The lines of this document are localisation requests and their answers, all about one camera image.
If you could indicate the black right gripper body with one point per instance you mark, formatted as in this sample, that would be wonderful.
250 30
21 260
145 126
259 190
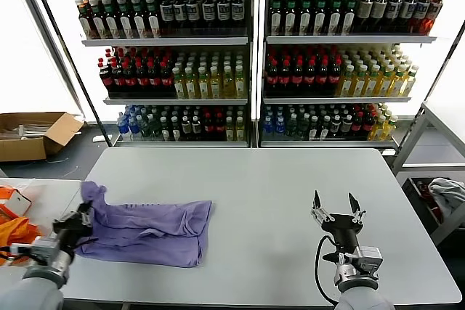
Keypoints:
343 224

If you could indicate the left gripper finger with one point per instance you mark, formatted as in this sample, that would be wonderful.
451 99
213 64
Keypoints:
83 208
89 218

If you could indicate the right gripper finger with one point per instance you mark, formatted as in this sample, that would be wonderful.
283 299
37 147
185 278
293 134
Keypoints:
359 215
321 213

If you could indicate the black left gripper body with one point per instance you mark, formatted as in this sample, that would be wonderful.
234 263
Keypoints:
70 228

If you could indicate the purple printed t-shirt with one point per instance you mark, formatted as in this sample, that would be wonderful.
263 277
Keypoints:
145 230

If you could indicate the orange fabric bag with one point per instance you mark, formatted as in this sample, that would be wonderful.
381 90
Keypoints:
14 230

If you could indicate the small white carton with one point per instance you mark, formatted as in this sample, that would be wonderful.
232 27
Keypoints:
20 204

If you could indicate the black plastic crate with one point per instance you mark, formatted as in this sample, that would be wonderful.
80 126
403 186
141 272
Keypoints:
414 194

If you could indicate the clear plastic bag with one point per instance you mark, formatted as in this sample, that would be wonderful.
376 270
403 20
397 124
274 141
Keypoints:
22 183

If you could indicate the small white floor object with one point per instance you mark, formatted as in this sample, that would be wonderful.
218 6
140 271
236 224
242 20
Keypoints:
98 139

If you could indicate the red cloth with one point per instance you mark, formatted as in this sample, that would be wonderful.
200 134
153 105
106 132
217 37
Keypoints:
425 188

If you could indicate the orange packet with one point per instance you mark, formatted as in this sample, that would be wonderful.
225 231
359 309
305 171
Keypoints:
5 194

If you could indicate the open brown cardboard box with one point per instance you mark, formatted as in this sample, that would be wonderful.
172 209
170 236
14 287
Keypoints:
22 150

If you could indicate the dark drink bottle white cap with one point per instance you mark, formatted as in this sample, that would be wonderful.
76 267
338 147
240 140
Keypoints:
336 126
347 125
165 130
196 128
186 129
176 130
314 129
325 128

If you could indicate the white metal rack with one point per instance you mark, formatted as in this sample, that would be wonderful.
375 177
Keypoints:
428 166

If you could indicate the dark green drink bottle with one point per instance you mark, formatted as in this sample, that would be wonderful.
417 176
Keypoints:
145 128
303 128
291 128
155 128

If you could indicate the yellow juice bottle green label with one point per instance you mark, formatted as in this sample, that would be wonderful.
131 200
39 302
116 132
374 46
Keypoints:
409 85
203 86
378 130
346 85
240 130
229 130
190 86
389 129
215 86
178 86
371 85
227 86
384 85
397 85
359 85
240 86

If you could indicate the cola bottle red cap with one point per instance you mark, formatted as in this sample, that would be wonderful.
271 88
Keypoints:
310 79
272 79
106 81
219 128
208 128
129 81
154 80
357 126
166 80
334 79
117 81
368 125
322 79
142 80
297 79
285 79

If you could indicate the grey white cloth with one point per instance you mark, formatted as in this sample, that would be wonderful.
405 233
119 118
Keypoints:
447 194

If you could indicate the blue drink bottle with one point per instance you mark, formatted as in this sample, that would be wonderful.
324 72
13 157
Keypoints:
134 126
268 126
123 126
279 126

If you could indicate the white packing strips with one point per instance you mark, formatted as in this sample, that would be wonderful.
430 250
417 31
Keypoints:
25 132

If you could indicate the grey metal shelving unit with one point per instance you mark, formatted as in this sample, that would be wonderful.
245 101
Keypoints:
163 41
345 39

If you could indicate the dark drink bottle beige label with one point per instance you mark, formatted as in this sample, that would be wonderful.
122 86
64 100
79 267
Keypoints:
379 12
365 12

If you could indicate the dark drink bottle navy label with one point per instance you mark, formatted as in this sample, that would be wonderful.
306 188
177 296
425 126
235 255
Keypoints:
223 11
407 12
420 12
166 12
179 12
237 10
208 11
393 12
193 11

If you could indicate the red drink bottle white cap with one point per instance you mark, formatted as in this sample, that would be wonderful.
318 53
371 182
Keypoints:
434 12

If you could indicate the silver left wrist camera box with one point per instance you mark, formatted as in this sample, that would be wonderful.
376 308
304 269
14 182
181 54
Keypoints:
45 250

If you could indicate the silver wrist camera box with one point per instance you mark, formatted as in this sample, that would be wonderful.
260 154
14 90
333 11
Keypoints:
45 250
368 261

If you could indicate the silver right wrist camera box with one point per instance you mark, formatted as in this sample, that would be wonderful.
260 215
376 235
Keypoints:
368 261

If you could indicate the black diagonal frame bar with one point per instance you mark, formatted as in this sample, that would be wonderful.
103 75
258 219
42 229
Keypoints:
67 52

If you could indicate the grey diagonal frame beam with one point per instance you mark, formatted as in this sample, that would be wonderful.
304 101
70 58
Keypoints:
47 34

